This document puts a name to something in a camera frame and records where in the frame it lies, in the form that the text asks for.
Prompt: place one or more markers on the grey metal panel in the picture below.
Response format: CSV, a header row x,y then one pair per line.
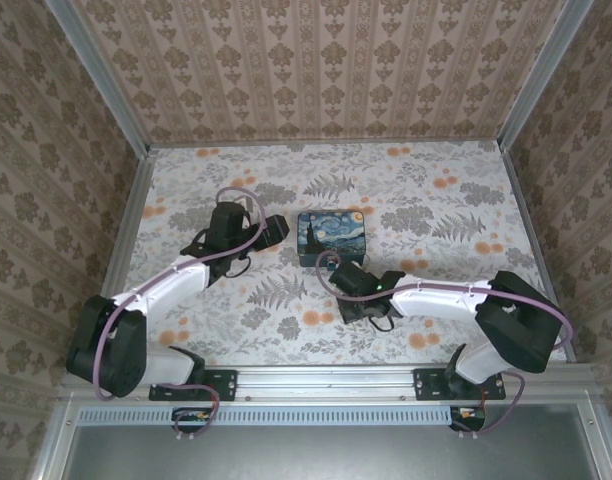
x,y
326,455

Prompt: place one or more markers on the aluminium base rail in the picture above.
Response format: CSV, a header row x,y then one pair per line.
x,y
326,382

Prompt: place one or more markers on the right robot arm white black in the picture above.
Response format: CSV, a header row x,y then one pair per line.
x,y
436,302

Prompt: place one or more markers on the aluminium side rail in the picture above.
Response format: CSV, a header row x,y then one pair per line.
x,y
536,240
131,215

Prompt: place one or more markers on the aluminium frame post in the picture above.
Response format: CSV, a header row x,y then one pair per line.
x,y
101,80
536,75

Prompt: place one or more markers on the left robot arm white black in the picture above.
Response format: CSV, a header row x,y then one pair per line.
x,y
161,290

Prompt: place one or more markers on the starry night print tin box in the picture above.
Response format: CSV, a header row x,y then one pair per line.
x,y
331,235

